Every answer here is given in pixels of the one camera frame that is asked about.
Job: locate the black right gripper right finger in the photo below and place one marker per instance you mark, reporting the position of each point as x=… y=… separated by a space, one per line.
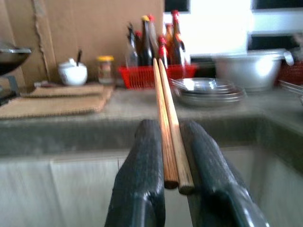
x=213 y=179

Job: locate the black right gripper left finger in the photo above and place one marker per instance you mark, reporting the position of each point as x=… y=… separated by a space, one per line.
x=142 y=170

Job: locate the reddish brown wooden chopstick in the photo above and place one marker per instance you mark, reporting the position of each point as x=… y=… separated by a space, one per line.
x=165 y=142

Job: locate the pale wooden chopstick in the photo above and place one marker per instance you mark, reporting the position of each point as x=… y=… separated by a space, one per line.
x=178 y=146

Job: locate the red plastic basket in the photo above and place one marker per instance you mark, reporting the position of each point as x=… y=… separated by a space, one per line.
x=137 y=76

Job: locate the glass jar yellow lid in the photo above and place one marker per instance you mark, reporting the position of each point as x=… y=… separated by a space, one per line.
x=105 y=71

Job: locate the small woven straw mat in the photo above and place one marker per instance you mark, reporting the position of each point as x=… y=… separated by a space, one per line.
x=66 y=91

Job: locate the large steel bowl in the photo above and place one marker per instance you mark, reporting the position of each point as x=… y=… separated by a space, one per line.
x=248 y=71

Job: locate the clear glass bottle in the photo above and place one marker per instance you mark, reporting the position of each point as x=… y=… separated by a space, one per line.
x=131 y=52

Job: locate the white ceramic pot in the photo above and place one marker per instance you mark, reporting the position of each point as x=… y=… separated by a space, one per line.
x=72 y=73

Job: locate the dark bottle red cap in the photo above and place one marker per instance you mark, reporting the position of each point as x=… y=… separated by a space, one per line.
x=163 y=52
x=138 y=49
x=154 y=35

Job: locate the dark bottle yellow cap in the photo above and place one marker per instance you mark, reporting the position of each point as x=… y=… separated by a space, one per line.
x=145 y=42

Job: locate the black spoon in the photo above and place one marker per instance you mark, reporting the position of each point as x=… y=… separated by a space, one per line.
x=79 y=56

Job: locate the tall brown bottle red cap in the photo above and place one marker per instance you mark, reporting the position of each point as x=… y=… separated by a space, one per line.
x=177 y=45

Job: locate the amber sauce bottle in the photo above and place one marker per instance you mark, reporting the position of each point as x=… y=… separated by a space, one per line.
x=169 y=36

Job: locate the brown cardboard sheet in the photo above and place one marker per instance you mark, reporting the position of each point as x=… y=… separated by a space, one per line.
x=94 y=28

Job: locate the black wok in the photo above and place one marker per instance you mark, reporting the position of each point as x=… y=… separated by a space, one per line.
x=11 y=61

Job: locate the window with metal frame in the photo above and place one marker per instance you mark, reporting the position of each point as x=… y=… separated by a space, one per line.
x=213 y=26

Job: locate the grey stove frame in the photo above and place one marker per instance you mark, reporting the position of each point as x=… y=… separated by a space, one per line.
x=10 y=87

